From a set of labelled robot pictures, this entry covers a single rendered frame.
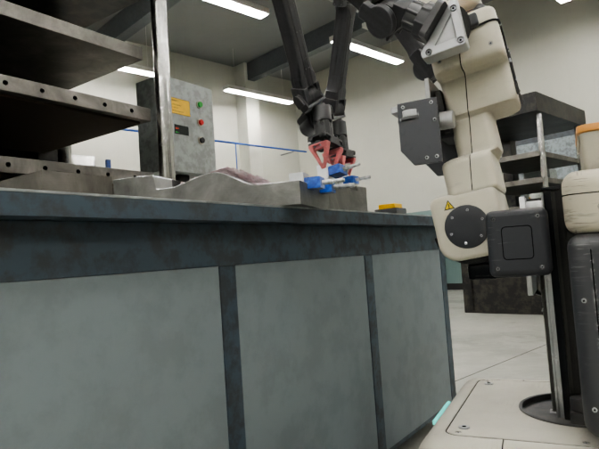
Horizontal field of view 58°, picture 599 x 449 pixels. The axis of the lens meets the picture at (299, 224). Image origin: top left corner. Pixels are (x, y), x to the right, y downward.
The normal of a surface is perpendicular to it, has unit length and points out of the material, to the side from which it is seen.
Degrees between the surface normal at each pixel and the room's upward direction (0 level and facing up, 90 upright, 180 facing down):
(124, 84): 90
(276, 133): 90
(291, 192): 90
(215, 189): 90
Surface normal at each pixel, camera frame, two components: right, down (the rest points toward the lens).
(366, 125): -0.72, 0.00
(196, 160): 0.82, -0.09
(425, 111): -0.45, -0.03
